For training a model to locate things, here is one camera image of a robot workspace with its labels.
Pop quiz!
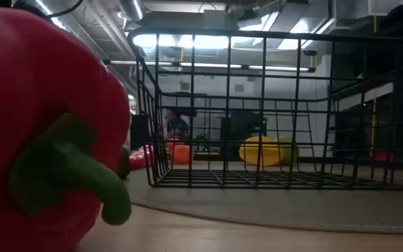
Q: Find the round grey placemat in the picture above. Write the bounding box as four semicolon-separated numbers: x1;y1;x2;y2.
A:
125;164;403;235

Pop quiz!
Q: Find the black wire basket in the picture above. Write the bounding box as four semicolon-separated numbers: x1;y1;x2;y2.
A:
127;27;403;192

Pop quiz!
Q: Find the red background object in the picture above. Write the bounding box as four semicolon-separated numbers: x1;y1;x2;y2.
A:
374;150;395;162

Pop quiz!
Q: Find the silver ventilation duct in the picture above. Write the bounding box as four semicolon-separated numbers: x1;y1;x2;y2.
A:
118;0;146;22

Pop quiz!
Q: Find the red bell pepper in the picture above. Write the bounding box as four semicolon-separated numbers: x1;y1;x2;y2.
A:
0;5;132;252

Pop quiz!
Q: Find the orange-red carrot with green top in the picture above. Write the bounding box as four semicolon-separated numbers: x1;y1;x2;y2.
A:
128;145;155;172

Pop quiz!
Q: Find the dark green cucumber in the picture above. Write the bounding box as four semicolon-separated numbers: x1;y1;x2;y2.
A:
118;146;132;180

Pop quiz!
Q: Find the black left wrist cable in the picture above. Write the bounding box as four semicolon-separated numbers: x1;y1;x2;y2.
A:
45;0;85;19

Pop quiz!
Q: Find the long ceiling light fixture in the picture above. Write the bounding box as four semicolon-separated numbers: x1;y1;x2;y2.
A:
102;59;316;74

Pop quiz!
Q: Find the orange cluster with leaves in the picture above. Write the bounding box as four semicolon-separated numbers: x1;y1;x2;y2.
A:
168;139;191;165

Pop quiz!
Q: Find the black background cabinet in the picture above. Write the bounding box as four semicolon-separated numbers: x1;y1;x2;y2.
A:
130;114;150;151

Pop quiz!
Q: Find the dark background monitor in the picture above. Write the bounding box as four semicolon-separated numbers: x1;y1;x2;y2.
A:
221;111;268;155

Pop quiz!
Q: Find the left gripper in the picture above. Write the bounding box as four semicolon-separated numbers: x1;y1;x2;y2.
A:
0;0;50;18

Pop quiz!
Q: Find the person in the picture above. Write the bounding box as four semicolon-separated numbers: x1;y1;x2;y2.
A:
164;107;191;141

